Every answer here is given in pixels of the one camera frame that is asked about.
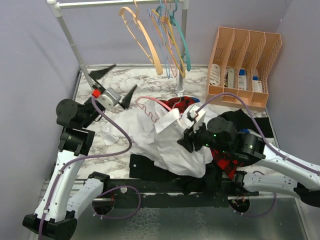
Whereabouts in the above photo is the white blue red box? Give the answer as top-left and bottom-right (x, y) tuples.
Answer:
(252, 69), (263, 93)

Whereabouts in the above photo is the black garment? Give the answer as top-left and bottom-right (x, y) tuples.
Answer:
(219, 108), (273, 138)
(129, 153), (226, 195)

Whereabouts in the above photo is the white metal clothes rack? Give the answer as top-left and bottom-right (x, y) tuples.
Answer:
(45, 0), (183, 77)

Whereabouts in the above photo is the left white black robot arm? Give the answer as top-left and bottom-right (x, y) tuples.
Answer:
(22, 64), (136, 240)

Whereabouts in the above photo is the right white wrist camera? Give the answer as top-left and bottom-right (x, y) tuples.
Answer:
(187, 105), (206, 133)

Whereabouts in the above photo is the cream orange hanger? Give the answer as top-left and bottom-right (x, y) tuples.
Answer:
(118, 0), (164, 76)

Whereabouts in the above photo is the white remote in organizer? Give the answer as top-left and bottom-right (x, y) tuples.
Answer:
(209, 63), (221, 86)

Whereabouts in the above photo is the yellow hanger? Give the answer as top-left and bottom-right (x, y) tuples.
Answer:
(151, 9), (186, 77)

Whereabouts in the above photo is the red black plaid shirt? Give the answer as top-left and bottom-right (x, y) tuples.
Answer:
(160, 96), (238, 179)

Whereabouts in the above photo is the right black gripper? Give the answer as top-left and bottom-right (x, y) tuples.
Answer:
(177, 118), (231, 154)

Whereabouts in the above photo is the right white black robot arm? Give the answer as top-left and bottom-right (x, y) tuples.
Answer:
(177, 117), (320, 207)

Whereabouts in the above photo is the peach plastic file organizer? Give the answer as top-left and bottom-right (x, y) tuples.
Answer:
(205, 26), (282, 112)

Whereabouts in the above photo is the white shirt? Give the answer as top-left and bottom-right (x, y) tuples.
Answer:
(112, 106), (211, 178)

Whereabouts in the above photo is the teal hanger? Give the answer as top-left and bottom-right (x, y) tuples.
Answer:
(162, 0), (191, 72)

